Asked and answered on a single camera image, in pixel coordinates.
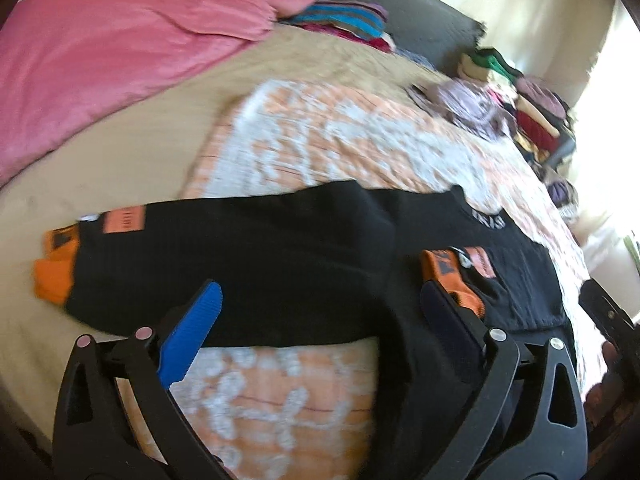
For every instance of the crumpled lilac grey garment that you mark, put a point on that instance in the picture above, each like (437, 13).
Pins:
(460, 100)

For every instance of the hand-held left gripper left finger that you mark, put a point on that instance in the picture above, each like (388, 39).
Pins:
(196, 327)

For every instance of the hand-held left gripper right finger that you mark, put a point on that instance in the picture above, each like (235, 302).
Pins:
(450, 322)

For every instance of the grey headboard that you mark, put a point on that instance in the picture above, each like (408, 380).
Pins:
(400, 15)

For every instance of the striped colourful cloth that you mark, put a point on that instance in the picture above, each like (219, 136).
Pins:
(345, 17)

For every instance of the black garment with orange cuffs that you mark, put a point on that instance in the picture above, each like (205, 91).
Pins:
(300, 270)

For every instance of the pink blanket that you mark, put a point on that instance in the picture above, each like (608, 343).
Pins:
(100, 60)

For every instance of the orange and white patterned blanket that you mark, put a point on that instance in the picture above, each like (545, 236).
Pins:
(350, 135)

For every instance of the pile of mixed clothes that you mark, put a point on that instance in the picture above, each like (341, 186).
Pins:
(535, 110)

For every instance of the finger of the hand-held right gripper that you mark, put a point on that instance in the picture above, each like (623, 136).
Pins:
(602, 307)

